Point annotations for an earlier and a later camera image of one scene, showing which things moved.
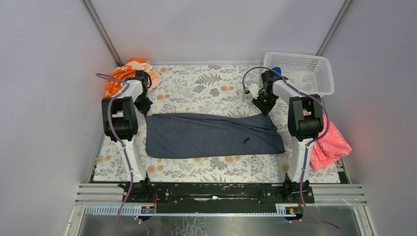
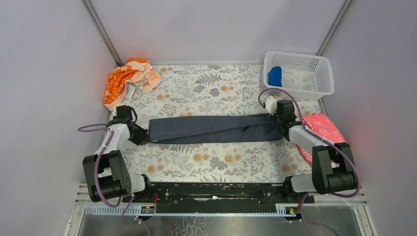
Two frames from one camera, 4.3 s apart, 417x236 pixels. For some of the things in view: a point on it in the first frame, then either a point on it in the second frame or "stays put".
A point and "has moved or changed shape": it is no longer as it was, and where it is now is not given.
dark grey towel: x=203 y=135 has moved or changed shape
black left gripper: x=144 y=104 → x=142 y=135
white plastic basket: x=306 y=73 stays put
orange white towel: x=129 y=70 stays put
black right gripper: x=263 y=102 → x=282 y=123
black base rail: x=216 y=198 stays put
